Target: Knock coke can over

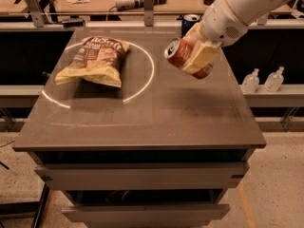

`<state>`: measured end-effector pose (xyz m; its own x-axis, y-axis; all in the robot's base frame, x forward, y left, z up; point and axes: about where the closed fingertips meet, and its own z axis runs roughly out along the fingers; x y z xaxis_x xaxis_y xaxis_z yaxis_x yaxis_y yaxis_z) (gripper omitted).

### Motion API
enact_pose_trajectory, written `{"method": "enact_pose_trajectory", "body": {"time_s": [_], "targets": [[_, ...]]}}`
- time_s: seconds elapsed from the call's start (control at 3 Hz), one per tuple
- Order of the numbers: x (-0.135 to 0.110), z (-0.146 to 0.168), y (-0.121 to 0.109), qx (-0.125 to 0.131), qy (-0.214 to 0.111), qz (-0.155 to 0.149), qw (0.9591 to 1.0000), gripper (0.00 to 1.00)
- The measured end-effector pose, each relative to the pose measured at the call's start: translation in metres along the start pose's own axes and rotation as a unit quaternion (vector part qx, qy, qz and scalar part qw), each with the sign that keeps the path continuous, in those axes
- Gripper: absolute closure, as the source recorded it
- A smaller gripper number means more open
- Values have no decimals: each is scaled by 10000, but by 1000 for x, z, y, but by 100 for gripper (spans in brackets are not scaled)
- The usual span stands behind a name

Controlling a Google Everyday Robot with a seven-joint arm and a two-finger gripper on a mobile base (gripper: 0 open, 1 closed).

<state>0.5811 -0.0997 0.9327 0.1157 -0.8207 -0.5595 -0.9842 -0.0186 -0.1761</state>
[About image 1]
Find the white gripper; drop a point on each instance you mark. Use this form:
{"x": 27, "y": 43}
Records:
{"x": 220, "y": 23}

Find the red coke can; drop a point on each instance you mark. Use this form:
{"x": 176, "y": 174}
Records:
{"x": 178, "y": 54}

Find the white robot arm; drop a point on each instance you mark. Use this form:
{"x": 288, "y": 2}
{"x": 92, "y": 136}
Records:
{"x": 249, "y": 10}

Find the blue pepsi can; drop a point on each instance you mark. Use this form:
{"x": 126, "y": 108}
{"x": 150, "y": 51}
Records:
{"x": 188, "y": 21}

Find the left clear sanitizer bottle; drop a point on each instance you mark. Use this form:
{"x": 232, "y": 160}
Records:
{"x": 250, "y": 82}

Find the clear sanitizer bottle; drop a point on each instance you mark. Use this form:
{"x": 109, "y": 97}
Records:
{"x": 274, "y": 80}
{"x": 250, "y": 82}

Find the right clear sanitizer bottle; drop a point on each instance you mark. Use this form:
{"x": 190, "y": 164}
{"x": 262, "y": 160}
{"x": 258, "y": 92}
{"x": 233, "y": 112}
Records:
{"x": 274, "y": 80}

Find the yellow chip bag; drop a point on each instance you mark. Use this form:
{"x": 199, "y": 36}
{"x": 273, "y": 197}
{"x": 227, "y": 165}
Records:
{"x": 98, "y": 61}

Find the grey drawer cabinet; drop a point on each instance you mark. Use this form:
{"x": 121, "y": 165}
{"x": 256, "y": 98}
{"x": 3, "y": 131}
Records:
{"x": 159, "y": 115}

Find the lower grey drawer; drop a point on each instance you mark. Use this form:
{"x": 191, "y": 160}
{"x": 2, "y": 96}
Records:
{"x": 146, "y": 216}

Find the grey drawer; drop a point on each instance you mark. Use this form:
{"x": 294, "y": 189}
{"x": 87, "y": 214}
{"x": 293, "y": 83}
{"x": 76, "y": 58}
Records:
{"x": 146, "y": 216}
{"x": 143, "y": 176}

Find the upper grey drawer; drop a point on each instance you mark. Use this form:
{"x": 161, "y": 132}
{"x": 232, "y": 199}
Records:
{"x": 143, "y": 176}

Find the right metal bracket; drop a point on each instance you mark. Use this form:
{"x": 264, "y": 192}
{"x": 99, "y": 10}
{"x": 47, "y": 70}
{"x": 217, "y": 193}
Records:
{"x": 262, "y": 20}

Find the metal bracket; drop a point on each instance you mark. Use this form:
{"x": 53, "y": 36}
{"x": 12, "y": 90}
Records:
{"x": 148, "y": 17}
{"x": 262, "y": 20}
{"x": 36, "y": 13}

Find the middle metal bracket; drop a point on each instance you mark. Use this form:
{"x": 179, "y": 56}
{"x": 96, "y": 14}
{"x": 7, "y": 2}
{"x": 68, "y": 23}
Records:
{"x": 148, "y": 17}

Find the left metal bracket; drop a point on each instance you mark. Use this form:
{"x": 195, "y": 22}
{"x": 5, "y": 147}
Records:
{"x": 36, "y": 13}

